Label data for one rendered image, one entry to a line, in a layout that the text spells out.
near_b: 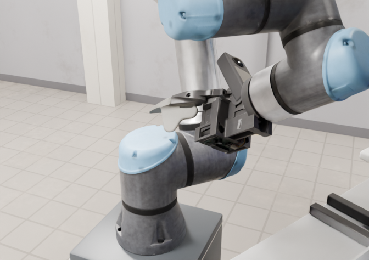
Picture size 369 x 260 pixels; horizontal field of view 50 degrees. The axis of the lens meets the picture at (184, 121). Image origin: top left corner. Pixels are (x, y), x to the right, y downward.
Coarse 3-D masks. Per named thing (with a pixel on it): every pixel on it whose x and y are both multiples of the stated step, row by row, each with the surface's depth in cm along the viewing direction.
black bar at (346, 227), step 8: (312, 208) 77; (320, 208) 76; (320, 216) 76; (328, 216) 74; (336, 216) 74; (328, 224) 75; (336, 224) 73; (344, 224) 72; (352, 224) 72; (344, 232) 72; (352, 232) 71; (360, 232) 70; (368, 232) 70; (360, 240) 70; (368, 240) 68
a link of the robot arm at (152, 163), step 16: (144, 128) 81; (160, 128) 80; (128, 144) 76; (144, 144) 75; (160, 144) 75; (176, 144) 77; (128, 160) 74; (144, 160) 73; (160, 160) 74; (176, 160) 77; (192, 160) 78; (128, 176) 76; (144, 176) 75; (160, 176) 75; (176, 176) 77; (192, 176) 79; (128, 192) 77; (144, 192) 76; (160, 192) 77; (176, 192) 81; (144, 208) 78
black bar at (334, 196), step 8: (328, 200) 80; (336, 200) 79; (344, 200) 79; (344, 208) 78; (352, 208) 76; (360, 208) 76; (352, 216) 77; (360, 216) 75; (368, 216) 74; (368, 224) 74
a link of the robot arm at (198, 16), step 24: (168, 0) 44; (192, 0) 41; (216, 0) 42; (240, 0) 43; (264, 0) 44; (168, 24) 45; (192, 24) 42; (216, 24) 43; (240, 24) 45; (264, 24) 46
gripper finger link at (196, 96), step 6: (192, 90) 62; (198, 90) 62; (204, 90) 62; (210, 90) 62; (174, 96) 64; (180, 96) 63; (186, 96) 63; (192, 96) 62; (198, 96) 62; (204, 96) 62; (210, 96) 62; (174, 102) 64; (180, 102) 64; (186, 102) 63; (192, 102) 63; (198, 102) 63
